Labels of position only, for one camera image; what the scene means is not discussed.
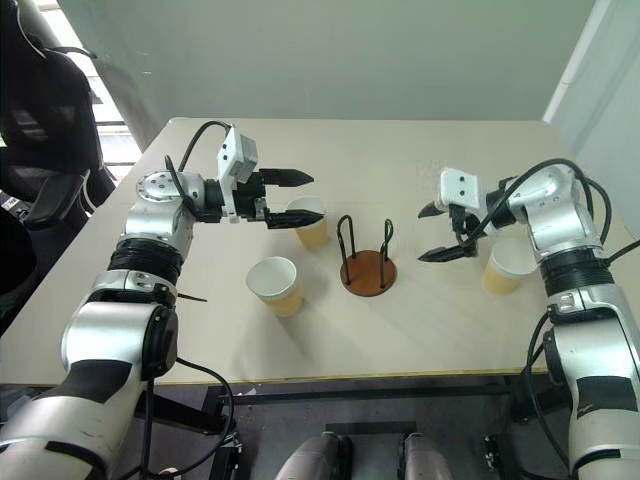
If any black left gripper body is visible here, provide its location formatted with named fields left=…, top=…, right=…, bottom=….
left=232, top=169, right=272, bottom=230

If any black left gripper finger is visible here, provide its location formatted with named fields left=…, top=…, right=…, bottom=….
left=258, top=167, right=316, bottom=189
left=267, top=208, right=328, bottom=231

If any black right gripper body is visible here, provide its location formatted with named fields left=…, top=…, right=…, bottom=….
left=447, top=203, right=483, bottom=258

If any white and tan paper cup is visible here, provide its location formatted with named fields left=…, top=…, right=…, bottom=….
left=286, top=195, right=330, bottom=252
left=245, top=256, right=306, bottom=318
left=481, top=238, right=540, bottom=297

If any grey rounded robot foot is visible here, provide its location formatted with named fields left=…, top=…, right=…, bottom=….
left=401, top=431, right=459, bottom=480
left=274, top=431, right=352, bottom=480

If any black office chair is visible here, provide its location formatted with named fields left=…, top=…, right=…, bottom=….
left=0, top=0, right=117, bottom=232

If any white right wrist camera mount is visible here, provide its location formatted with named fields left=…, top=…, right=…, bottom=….
left=437, top=168, right=481, bottom=209

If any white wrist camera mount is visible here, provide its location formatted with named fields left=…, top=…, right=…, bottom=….
left=437, top=168, right=481, bottom=209
left=215, top=125, right=261, bottom=224

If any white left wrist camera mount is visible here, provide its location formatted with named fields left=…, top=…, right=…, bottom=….
left=215, top=125, right=261, bottom=224

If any wire cup holder wooden base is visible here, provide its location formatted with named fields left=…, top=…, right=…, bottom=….
left=336, top=214, right=398, bottom=298

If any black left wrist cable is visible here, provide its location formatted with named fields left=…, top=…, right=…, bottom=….
left=163, top=120, right=235, bottom=217

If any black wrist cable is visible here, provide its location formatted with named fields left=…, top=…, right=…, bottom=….
left=452, top=158, right=640, bottom=264
left=163, top=120, right=235, bottom=217

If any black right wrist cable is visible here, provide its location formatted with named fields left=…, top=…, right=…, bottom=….
left=452, top=158, right=640, bottom=264

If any black right elbow cable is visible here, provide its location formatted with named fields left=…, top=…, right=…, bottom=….
left=519, top=307, right=574, bottom=474

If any black elbow cable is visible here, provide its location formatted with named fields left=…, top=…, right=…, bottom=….
left=143, top=355, right=237, bottom=477
left=519, top=307, right=574, bottom=474

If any black metal table frame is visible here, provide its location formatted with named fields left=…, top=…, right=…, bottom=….
left=133, top=375, right=572, bottom=437

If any black left elbow cable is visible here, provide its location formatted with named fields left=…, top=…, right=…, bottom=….
left=143, top=355, right=237, bottom=477

